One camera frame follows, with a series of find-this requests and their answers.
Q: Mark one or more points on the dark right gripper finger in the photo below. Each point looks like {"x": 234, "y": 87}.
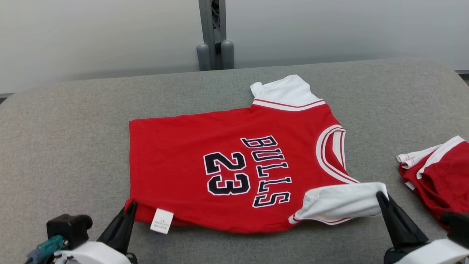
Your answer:
{"x": 401, "y": 227}

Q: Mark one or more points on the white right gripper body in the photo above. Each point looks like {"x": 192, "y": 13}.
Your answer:
{"x": 432, "y": 255}

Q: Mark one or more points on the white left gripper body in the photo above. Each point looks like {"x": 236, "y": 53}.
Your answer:
{"x": 95, "y": 255}

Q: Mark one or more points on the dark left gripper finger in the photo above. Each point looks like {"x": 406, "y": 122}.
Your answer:
{"x": 121, "y": 231}

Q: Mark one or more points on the red shorts with white stripe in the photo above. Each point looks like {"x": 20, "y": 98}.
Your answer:
{"x": 443, "y": 176}

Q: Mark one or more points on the red Bulls 23 jersey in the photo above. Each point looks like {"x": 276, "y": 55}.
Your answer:
{"x": 227, "y": 165}

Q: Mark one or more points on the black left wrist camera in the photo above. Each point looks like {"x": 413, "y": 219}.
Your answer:
{"x": 69, "y": 227}

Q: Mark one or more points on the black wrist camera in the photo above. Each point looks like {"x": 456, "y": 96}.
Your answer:
{"x": 69, "y": 227}
{"x": 458, "y": 227}

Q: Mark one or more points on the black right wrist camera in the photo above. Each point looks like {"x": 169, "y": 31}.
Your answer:
{"x": 458, "y": 227}

